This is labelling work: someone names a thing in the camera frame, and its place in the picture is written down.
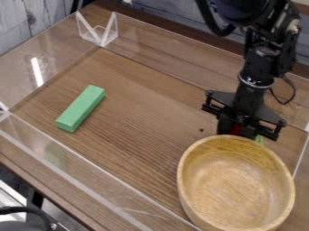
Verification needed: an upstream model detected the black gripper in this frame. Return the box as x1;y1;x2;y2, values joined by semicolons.
202;77;288;141

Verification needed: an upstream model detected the wooden bowl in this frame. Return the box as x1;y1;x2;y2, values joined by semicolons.
177;135;296;231

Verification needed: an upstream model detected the red ball toy green leaf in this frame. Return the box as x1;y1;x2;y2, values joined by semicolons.
230;124;264;143

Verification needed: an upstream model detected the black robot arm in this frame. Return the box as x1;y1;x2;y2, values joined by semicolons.
195;0;301;140

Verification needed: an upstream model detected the green rectangular block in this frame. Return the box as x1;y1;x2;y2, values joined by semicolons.
56;85;106;133

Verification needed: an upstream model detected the clear acrylic tray wall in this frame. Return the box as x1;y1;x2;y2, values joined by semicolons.
0;5;242;231

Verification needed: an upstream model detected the clear acrylic corner bracket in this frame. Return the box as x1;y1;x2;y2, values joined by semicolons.
75;12;118;47

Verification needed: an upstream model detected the black table leg bracket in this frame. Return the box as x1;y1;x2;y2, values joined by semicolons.
25;189;70;231

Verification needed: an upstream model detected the black cable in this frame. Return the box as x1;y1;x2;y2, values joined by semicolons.
0;206;54;231

